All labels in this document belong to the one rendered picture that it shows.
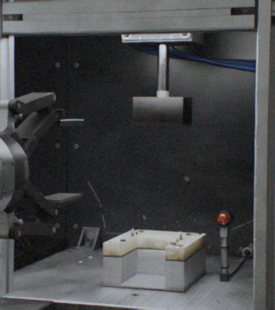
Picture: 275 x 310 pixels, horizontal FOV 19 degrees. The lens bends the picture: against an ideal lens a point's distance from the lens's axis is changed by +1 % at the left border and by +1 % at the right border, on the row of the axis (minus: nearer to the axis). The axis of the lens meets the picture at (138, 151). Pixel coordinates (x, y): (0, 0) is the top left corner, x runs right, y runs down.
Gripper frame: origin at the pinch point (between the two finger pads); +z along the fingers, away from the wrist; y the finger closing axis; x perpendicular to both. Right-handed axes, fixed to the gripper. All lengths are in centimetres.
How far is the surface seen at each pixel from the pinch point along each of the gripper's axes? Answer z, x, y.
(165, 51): 41.6, -0.4, 15.3
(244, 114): 64, -9, 5
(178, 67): 64, 3, 14
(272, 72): 21.5, -20.6, 10.9
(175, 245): 33.7, -4.6, -14.8
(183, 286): 31.9, -6.3, -20.6
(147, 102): 39.4, 1.8, 7.2
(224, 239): 42.0, -10.4, -14.8
